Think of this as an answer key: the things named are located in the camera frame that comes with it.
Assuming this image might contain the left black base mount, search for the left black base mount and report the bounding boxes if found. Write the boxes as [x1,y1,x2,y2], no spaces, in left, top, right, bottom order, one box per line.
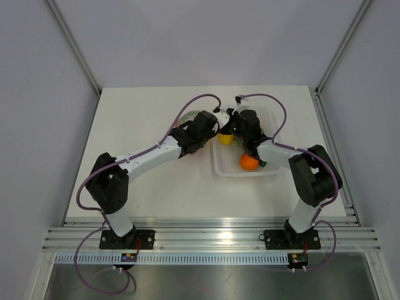
[99,227,156,250]

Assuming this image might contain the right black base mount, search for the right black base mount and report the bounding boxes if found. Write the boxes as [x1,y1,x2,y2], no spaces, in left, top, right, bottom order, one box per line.
[259,229,321,251]

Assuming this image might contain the orange tangerine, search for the orange tangerine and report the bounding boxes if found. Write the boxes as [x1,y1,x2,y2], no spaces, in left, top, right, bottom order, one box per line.
[239,153,259,171]

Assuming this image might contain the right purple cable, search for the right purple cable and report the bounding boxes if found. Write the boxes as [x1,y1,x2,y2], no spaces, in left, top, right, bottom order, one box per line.
[234,92,339,271]

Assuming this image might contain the white plastic food tray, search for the white plastic food tray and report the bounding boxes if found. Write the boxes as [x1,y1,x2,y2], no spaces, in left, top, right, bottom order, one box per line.
[212,104,279,178]

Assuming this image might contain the clear zip top bag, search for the clear zip top bag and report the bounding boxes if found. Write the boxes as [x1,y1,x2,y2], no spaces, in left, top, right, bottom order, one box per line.
[177,109,201,126]

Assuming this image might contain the right aluminium frame post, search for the right aluminium frame post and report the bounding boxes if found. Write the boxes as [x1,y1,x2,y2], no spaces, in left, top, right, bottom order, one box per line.
[315,0,374,96]

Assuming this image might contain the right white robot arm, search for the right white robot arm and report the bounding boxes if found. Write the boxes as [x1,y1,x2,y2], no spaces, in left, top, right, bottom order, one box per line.
[221,108,343,250]

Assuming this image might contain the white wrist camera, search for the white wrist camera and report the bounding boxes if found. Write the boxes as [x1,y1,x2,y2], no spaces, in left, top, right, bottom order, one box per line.
[235,95,247,106]
[212,107,231,129]

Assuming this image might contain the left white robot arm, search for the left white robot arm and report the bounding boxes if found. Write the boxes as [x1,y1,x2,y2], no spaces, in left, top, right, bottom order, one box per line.
[84,109,230,249]

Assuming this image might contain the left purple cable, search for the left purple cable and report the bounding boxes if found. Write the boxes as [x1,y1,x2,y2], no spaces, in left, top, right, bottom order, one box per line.
[73,93,221,296]

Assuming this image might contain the purple cable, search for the purple cable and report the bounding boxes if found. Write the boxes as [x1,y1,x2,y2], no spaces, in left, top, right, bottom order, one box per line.
[234,92,339,271]
[73,93,221,296]

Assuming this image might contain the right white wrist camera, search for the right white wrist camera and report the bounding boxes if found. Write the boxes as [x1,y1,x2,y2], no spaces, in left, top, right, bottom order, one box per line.
[235,95,247,106]

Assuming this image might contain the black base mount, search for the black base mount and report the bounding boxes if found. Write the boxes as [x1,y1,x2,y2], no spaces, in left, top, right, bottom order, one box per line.
[99,227,156,250]
[259,229,321,251]

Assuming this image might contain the left aluminium frame post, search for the left aluminium frame post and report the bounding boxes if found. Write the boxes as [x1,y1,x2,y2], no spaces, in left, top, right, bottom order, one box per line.
[45,0,101,94]

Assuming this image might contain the aluminium frame post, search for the aluminium frame post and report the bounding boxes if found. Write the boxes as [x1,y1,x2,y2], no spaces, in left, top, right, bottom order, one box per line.
[45,0,101,94]
[315,0,374,96]

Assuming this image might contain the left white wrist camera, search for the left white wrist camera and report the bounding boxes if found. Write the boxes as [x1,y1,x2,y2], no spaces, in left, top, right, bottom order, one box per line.
[212,107,231,129]

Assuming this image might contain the white slotted cable duct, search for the white slotted cable duct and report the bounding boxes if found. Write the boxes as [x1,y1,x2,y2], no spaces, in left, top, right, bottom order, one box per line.
[55,252,289,266]

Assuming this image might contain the aluminium mounting rail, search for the aluminium mounting rail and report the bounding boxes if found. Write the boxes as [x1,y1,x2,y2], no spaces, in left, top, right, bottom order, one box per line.
[42,215,381,253]

